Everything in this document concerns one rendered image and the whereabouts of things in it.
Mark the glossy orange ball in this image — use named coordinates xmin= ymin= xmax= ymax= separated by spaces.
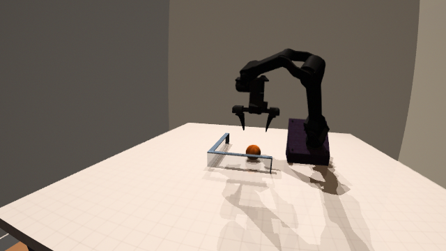
xmin=246 ymin=145 xmax=256 ymax=154

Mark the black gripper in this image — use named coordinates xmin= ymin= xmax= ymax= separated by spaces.
xmin=232 ymin=93 xmax=279 ymax=132

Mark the clear low wall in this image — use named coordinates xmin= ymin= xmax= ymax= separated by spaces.
xmin=207 ymin=135 xmax=271 ymax=174

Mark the see-through orange ball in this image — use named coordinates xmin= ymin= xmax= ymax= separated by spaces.
xmin=249 ymin=146 xmax=261 ymax=155

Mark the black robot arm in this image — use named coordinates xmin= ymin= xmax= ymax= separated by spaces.
xmin=236 ymin=49 xmax=329 ymax=151

